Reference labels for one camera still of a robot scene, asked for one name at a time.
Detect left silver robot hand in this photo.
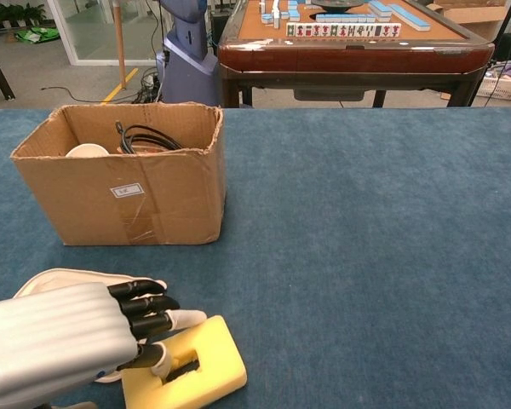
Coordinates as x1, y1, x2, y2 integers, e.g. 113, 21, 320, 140
0, 276, 209, 409

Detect white plastic tray lid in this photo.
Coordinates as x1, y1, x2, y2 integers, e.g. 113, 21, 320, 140
12, 267, 169, 299

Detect brown cardboard box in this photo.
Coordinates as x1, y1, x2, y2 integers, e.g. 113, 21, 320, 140
10, 101, 227, 247

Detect yellow foam block with hole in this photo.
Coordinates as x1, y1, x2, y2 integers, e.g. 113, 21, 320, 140
119, 314, 248, 409

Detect black USB cable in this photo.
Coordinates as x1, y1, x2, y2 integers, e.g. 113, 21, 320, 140
114, 120, 184, 154

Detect open cardboard carton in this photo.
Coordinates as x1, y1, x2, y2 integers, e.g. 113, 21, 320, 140
433, 0, 511, 42

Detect white paper cup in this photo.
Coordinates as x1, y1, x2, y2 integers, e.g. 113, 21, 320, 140
65, 143, 111, 158

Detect blue table cloth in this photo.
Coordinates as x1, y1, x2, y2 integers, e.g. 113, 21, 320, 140
0, 107, 511, 409

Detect wooden pole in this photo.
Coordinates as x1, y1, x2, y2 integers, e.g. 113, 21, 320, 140
113, 0, 128, 90

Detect green bag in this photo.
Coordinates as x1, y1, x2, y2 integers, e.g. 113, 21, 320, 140
15, 26, 60, 44

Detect green potted plants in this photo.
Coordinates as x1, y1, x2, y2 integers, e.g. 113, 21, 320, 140
0, 3, 48, 30

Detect brown mahjong table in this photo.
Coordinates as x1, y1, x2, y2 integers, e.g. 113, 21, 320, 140
217, 0, 496, 108

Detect straight blue mahjong tile row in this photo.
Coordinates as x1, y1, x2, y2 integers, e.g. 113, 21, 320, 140
315, 12, 378, 24

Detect black mahjong table dome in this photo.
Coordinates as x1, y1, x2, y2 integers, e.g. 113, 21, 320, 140
309, 0, 368, 13

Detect short stacked blue tile row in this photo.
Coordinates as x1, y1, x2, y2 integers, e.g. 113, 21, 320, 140
367, 0, 396, 20

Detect long diagonal blue tile row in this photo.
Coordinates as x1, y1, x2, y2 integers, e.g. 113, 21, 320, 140
388, 3, 432, 32

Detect white plastic basket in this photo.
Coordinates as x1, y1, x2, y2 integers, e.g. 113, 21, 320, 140
475, 67, 511, 102

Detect black tripod stand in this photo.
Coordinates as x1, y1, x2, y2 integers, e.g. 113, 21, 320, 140
484, 0, 511, 107

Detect long black floor cable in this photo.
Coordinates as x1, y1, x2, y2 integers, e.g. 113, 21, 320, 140
41, 86, 131, 104

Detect tangled black cables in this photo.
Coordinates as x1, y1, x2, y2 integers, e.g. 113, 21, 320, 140
125, 70, 165, 107

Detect white glass partition frame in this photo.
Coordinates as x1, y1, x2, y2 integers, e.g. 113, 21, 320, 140
46, 0, 163, 67

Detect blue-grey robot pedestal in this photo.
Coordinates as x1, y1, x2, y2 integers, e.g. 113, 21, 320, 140
155, 0, 222, 110

